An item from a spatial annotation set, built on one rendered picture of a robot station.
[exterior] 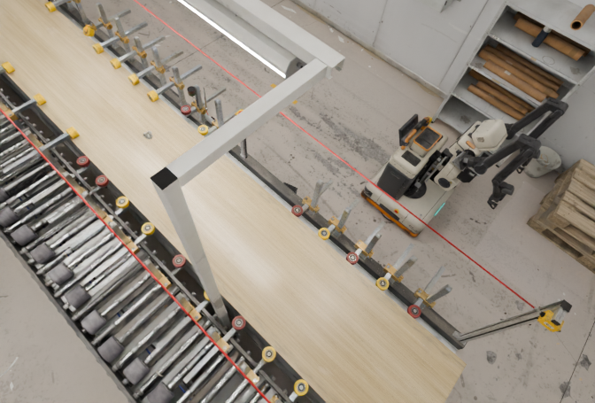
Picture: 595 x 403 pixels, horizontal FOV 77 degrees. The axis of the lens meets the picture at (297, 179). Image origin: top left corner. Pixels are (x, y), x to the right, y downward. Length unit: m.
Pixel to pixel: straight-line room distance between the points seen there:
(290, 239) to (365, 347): 0.80
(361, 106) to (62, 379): 3.79
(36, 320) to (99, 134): 1.56
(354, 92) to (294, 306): 2.96
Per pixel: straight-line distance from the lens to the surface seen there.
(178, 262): 2.55
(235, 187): 2.73
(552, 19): 3.81
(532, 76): 4.25
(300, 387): 2.37
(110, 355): 2.59
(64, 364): 3.60
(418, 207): 3.64
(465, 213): 4.16
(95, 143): 3.16
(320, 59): 1.24
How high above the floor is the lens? 3.27
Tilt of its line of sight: 59 degrees down
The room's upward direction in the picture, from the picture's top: 10 degrees clockwise
